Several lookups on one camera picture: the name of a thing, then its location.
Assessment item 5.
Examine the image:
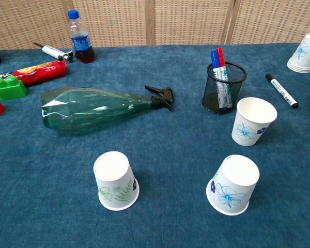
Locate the inverted green leaf paper cup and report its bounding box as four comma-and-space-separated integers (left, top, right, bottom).
93, 151, 140, 211

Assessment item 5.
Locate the white paper cup tipped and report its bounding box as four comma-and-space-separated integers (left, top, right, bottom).
286, 33, 310, 74

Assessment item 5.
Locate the green building block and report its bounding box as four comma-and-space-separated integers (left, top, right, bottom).
0, 76, 28, 102

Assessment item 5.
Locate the red biscuit package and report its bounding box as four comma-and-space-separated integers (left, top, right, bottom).
0, 59, 68, 93

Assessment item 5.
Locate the blue capped whiteboard marker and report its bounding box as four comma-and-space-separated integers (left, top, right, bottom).
210, 49, 230, 113

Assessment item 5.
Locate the red capped whiteboard marker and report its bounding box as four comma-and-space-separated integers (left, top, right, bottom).
216, 46, 234, 109

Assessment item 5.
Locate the inverted blue flower paper cup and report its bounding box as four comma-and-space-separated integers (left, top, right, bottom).
206, 154, 260, 216

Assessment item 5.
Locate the black capped whiteboard marker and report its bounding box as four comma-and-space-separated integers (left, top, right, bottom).
265, 73, 299, 109

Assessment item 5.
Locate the cola bottle with blue cap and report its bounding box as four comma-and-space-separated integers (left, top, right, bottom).
67, 9, 96, 64

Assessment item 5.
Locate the woven folding screen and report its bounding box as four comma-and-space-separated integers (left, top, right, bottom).
0, 0, 310, 51

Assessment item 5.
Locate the black mesh pen holder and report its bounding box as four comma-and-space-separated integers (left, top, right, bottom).
201, 61, 248, 115

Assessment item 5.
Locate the blue table cloth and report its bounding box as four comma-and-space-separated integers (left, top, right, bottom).
0, 42, 310, 248

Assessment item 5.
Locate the green plastic spray bottle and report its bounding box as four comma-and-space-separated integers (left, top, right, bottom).
40, 85, 175, 135

